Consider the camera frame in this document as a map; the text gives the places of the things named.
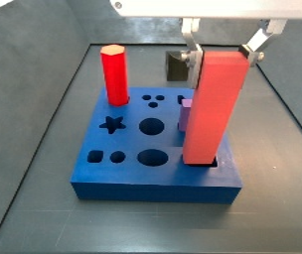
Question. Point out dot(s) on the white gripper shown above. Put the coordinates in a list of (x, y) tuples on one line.
[(276, 10)]

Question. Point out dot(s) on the black curved fixture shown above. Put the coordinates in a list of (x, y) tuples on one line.
[(177, 70)]

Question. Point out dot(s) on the blue shape-sorting board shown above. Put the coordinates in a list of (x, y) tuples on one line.
[(130, 159)]

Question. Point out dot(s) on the purple square peg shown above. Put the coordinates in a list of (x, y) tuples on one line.
[(185, 114)]

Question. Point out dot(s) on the red hexagonal peg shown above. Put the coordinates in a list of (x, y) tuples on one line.
[(113, 56)]

